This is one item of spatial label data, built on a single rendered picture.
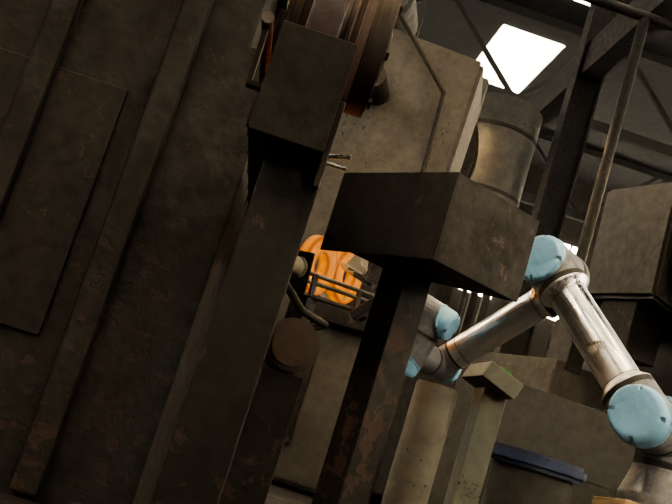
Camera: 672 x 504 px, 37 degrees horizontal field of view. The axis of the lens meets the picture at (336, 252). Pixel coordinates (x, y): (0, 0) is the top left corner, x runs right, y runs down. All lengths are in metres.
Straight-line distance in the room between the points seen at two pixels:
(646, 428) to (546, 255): 0.45
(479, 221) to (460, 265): 0.08
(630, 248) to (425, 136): 1.49
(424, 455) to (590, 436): 1.85
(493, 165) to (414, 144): 6.25
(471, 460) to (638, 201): 3.31
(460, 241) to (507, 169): 9.72
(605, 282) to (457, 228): 4.39
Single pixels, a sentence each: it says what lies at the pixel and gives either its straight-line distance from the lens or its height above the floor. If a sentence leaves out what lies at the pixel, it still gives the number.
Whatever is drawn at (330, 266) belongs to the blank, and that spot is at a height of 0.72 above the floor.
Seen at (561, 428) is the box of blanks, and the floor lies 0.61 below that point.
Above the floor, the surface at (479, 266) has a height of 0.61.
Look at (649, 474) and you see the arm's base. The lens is 2.19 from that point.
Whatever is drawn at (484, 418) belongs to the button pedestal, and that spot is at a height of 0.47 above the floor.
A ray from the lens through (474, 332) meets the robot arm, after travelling 2.45.
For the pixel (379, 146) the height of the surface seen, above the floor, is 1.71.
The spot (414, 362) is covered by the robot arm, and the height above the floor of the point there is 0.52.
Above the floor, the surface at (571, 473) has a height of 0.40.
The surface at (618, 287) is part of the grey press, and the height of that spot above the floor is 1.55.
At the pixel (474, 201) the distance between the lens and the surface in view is 1.50.
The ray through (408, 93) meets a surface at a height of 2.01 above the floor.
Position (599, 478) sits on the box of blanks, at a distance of 4.52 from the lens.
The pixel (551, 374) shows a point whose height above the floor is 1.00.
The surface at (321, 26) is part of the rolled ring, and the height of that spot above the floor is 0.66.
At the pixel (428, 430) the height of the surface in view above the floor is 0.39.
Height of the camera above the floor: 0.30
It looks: 10 degrees up
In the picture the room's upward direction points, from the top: 17 degrees clockwise
